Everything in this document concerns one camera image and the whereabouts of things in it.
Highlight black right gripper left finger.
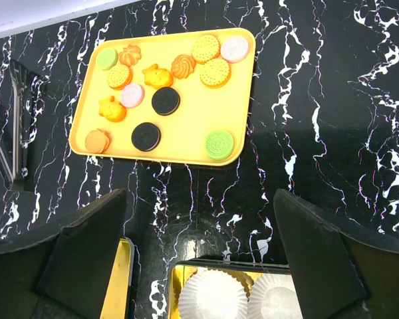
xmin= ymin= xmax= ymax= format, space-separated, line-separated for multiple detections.
xmin=0 ymin=189 xmax=126 ymax=318

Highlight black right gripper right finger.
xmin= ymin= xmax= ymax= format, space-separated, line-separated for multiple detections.
xmin=273 ymin=189 xmax=399 ymax=318

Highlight gold tin lid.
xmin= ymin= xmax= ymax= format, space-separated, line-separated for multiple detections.
xmin=100 ymin=239 xmax=134 ymax=319

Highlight gold cookie tin box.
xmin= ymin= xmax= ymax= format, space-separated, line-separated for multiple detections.
xmin=167 ymin=258 xmax=291 ymax=318

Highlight orange cat-shaped cookie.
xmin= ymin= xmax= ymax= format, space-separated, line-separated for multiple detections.
xmin=84 ymin=129 xmax=110 ymax=154

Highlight black sandwich cookie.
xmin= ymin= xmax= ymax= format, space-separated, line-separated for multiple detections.
xmin=131 ymin=122 xmax=161 ymax=152
xmin=152 ymin=87 xmax=180 ymax=116

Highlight metal serving tongs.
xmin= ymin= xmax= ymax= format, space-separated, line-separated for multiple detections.
xmin=0 ymin=59 xmax=47 ymax=193

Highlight white paper cup rear-right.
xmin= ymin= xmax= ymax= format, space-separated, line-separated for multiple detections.
xmin=247 ymin=274 xmax=303 ymax=319

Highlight white paper cup rear-left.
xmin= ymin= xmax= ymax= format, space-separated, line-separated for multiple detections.
xmin=178 ymin=270 xmax=248 ymax=319

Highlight yellow cat-shaped cookie left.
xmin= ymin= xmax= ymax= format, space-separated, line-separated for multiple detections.
xmin=98 ymin=96 xmax=126 ymax=122

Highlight yellow cat-shaped cookie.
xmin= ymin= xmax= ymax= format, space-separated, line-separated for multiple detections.
xmin=98 ymin=96 xmax=126 ymax=122
xmin=142 ymin=64 xmax=173 ymax=89

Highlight green embossed round cookie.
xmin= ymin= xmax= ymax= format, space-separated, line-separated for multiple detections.
xmin=205 ymin=130 xmax=235 ymax=161

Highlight pink round cookie left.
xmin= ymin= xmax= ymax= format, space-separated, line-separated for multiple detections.
xmin=120 ymin=83 xmax=144 ymax=108

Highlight pink round cookie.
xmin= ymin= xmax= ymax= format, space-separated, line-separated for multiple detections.
xmin=220 ymin=36 xmax=249 ymax=63
xmin=120 ymin=83 xmax=144 ymax=108

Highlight yellow dotted sandwich cookie left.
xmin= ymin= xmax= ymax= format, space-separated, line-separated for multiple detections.
xmin=106 ymin=64 xmax=132 ymax=90

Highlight yellow plastic tray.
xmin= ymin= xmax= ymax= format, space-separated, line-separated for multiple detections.
xmin=68 ymin=28 xmax=255 ymax=166

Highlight yellow cat-shaped cookie centre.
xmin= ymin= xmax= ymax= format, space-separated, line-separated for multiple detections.
xmin=142 ymin=64 xmax=173 ymax=89

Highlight green round cookie top-left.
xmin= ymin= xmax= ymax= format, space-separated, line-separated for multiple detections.
xmin=96 ymin=48 xmax=118 ymax=70

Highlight orange swirl cookie left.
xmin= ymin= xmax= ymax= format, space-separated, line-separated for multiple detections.
xmin=118 ymin=45 xmax=142 ymax=67

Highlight orange swirl cookie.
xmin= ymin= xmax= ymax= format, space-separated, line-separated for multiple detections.
xmin=171 ymin=54 xmax=196 ymax=79
xmin=118 ymin=45 xmax=142 ymax=67

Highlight orange swirl cookie centre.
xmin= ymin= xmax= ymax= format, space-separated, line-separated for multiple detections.
xmin=171 ymin=54 xmax=196 ymax=79

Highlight pink round cookie right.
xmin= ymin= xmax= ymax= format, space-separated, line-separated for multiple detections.
xmin=220 ymin=36 xmax=249 ymax=63

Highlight yellow dotted cookie top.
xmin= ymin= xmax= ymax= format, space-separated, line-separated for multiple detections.
xmin=191 ymin=35 xmax=220 ymax=64

